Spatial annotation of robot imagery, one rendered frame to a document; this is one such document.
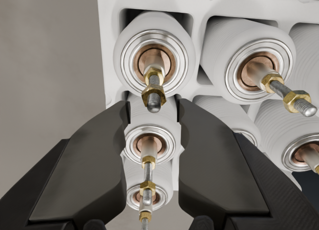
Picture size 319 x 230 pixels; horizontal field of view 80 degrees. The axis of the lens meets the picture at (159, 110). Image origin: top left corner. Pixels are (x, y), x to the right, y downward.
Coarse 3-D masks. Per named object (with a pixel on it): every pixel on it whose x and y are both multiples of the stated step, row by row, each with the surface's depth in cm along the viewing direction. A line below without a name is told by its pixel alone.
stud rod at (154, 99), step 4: (152, 76) 17; (156, 76) 17; (152, 80) 16; (156, 80) 16; (148, 96) 14; (152, 96) 14; (156, 96) 14; (148, 100) 14; (152, 100) 13; (156, 100) 13; (160, 100) 14; (148, 104) 13; (152, 104) 13; (156, 104) 13; (160, 104) 13; (148, 108) 13; (152, 108) 13; (156, 108) 13; (160, 108) 13; (152, 112) 13; (156, 112) 13
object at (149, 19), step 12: (144, 12) 28; (156, 12) 25; (168, 12) 33; (132, 24) 20; (144, 24) 19; (156, 24) 19; (168, 24) 20; (120, 36) 20; (180, 36) 20; (120, 48) 21; (192, 48) 21; (192, 60) 21; (120, 72) 22; (192, 72) 22; (168, 96) 24
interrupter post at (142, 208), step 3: (141, 198) 32; (141, 201) 32; (141, 204) 31; (150, 204) 32; (141, 207) 31; (144, 207) 31; (147, 207) 31; (150, 207) 31; (141, 210) 30; (144, 210) 30; (147, 210) 30; (150, 210) 31; (150, 213) 31
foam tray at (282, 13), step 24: (120, 0) 24; (144, 0) 24; (168, 0) 24; (192, 0) 24; (216, 0) 24; (240, 0) 25; (264, 0) 25; (288, 0) 25; (312, 0) 25; (120, 24) 27; (192, 24) 27; (288, 24) 26; (120, 96) 31; (192, 96) 31
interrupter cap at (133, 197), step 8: (136, 184) 32; (128, 192) 32; (136, 192) 32; (160, 192) 32; (128, 200) 33; (136, 200) 34; (152, 200) 34; (160, 200) 33; (136, 208) 35; (152, 208) 35
